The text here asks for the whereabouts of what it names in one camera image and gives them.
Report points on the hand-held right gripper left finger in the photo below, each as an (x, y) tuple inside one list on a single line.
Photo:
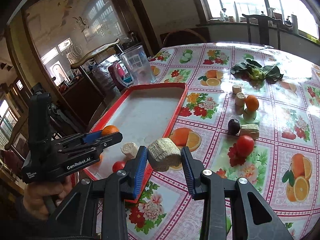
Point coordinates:
[(140, 170)]

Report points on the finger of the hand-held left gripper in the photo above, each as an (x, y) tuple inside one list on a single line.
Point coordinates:
[(111, 140), (92, 136)]

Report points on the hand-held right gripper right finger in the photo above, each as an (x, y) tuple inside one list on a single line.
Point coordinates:
[(188, 172)]

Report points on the orange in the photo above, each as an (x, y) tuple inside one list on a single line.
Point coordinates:
[(252, 103), (110, 130)]

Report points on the red plastic tray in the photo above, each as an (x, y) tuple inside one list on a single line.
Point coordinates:
[(147, 110)]

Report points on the person's left hand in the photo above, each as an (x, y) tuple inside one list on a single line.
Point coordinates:
[(47, 192)]

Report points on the small red tomato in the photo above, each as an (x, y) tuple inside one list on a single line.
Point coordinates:
[(118, 166)]

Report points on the pink plastic jug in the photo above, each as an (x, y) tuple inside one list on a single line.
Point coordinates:
[(117, 76)]

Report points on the dark purple plum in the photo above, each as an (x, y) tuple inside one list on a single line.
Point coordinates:
[(234, 126)]

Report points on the light wooden chair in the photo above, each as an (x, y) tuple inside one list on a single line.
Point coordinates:
[(92, 57)]

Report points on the corn piece beside orange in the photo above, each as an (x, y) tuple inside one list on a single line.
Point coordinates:
[(240, 101)]

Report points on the floral fruit print tablecloth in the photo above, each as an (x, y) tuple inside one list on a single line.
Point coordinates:
[(275, 135)]

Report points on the small far corn piece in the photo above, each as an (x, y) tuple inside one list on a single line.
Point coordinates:
[(236, 89)]

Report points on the leafy green vegetable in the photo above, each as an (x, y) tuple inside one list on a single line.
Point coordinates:
[(257, 71)]

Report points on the round-backed dark chair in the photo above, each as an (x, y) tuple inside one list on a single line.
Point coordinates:
[(186, 36)]

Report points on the dark wooden chair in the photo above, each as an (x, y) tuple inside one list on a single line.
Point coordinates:
[(262, 26)]

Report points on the spray bottle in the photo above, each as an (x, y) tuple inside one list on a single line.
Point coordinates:
[(271, 15)]

